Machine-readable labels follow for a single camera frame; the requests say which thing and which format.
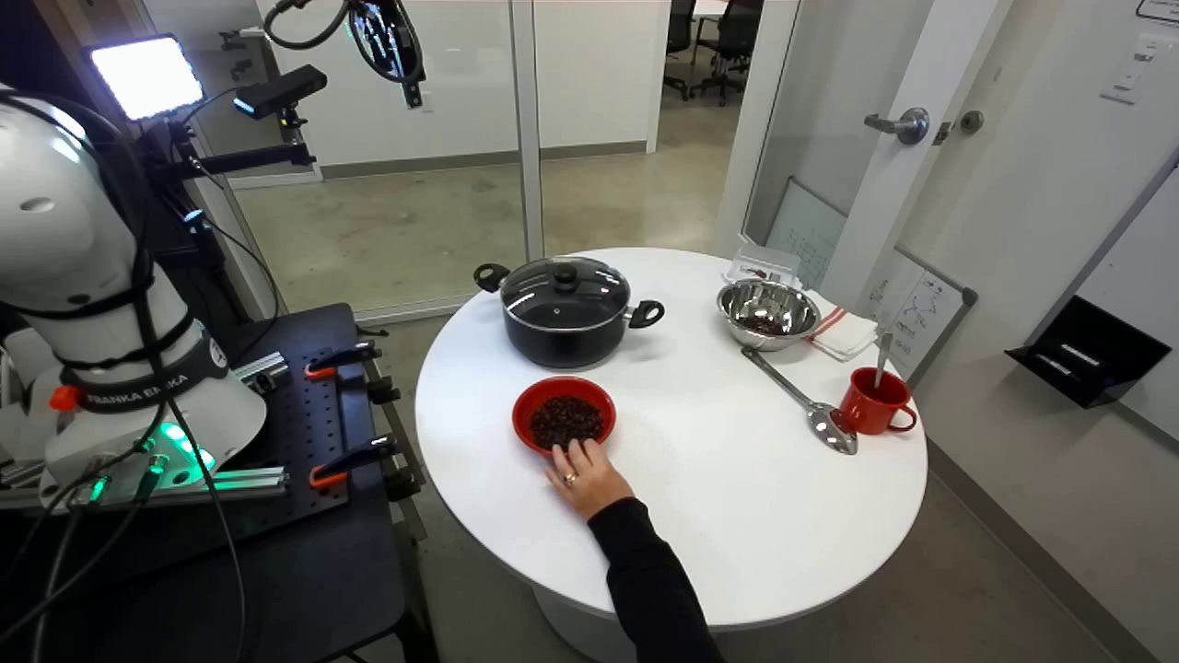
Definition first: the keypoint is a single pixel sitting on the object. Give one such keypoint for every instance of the white napkin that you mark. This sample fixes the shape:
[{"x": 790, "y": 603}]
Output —
[{"x": 844, "y": 331}]

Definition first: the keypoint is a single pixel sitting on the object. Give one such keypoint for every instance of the black wall tray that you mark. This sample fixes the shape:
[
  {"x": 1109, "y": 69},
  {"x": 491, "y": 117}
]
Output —
[{"x": 1088, "y": 352}]

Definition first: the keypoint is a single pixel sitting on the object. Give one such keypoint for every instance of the red mug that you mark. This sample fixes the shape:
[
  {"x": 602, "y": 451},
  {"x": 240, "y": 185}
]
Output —
[{"x": 871, "y": 406}]

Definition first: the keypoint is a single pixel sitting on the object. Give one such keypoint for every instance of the gray framed leaning whiteboard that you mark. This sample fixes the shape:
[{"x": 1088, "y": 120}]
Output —
[{"x": 803, "y": 232}]

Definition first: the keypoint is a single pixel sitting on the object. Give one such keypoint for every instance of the dark beans pile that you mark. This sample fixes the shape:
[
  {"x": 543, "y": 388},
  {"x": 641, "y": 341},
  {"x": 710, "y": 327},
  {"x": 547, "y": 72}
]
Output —
[{"x": 569, "y": 421}]

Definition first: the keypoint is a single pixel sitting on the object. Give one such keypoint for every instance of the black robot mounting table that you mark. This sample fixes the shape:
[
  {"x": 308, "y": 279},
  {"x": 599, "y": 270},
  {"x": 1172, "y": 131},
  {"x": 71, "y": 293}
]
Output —
[{"x": 308, "y": 576}]

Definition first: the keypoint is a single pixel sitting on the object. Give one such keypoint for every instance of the large metal spoon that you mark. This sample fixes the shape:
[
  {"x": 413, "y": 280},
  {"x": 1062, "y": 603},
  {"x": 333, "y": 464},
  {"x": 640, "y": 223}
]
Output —
[{"x": 797, "y": 395}]

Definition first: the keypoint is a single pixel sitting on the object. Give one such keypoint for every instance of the bright LED light panel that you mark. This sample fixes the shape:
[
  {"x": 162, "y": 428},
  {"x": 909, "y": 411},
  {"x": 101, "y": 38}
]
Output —
[{"x": 146, "y": 75}]

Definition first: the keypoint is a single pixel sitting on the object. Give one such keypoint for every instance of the stainless steel bowl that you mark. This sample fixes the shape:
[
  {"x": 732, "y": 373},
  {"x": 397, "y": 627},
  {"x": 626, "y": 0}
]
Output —
[{"x": 768, "y": 315}]

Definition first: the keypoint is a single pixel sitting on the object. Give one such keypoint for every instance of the aluminum extrusion rail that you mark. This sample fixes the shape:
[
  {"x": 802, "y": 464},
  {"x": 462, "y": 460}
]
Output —
[{"x": 244, "y": 481}]

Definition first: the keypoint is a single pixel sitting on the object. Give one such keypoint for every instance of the orange round knob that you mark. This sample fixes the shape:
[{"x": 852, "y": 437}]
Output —
[{"x": 65, "y": 398}]

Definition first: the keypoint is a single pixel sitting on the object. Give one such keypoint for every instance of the red bowl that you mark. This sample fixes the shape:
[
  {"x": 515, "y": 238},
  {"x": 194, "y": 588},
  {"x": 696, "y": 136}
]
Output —
[{"x": 527, "y": 416}]

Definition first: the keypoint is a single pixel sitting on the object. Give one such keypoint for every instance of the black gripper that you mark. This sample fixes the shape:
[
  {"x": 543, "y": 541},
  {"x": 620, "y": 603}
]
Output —
[{"x": 381, "y": 29}]

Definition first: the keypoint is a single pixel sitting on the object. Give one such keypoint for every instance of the small whiteboard with drawings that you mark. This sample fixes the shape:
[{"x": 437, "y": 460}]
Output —
[{"x": 922, "y": 315}]

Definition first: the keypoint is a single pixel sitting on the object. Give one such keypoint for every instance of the white wall sign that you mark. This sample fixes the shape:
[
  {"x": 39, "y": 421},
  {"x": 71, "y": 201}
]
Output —
[{"x": 1159, "y": 7}]

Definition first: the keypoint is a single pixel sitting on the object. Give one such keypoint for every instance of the person's hand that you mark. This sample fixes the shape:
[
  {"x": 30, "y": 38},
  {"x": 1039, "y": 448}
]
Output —
[{"x": 591, "y": 481}]

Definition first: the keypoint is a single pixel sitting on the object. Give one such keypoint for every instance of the small spoon in mug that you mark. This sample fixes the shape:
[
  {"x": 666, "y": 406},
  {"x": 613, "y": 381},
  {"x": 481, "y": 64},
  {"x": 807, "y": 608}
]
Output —
[{"x": 882, "y": 354}]

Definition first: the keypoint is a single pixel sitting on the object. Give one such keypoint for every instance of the white light switch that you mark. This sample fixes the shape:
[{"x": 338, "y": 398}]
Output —
[{"x": 1116, "y": 90}]

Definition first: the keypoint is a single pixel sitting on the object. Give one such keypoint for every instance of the black camera stand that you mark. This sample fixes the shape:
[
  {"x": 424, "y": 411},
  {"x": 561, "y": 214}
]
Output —
[{"x": 244, "y": 158}]

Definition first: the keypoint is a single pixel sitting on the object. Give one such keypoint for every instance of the black camera on stand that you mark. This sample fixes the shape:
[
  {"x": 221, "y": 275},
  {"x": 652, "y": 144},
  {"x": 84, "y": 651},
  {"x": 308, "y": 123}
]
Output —
[{"x": 281, "y": 90}]

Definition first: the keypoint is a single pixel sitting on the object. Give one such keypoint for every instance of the black sleeved forearm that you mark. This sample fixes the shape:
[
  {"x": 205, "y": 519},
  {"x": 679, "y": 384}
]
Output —
[{"x": 648, "y": 591}]

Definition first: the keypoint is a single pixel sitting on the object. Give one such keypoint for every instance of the glass pot lid black knob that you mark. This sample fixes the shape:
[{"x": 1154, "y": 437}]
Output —
[{"x": 565, "y": 295}]

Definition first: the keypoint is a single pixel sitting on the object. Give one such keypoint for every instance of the black cooking pot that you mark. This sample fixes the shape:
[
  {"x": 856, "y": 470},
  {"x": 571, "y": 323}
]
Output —
[{"x": 565, "y": 342}]

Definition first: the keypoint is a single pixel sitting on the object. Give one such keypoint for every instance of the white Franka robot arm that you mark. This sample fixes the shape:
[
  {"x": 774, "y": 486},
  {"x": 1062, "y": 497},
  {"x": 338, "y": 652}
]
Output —
[{"x": 85, "y": 244}]

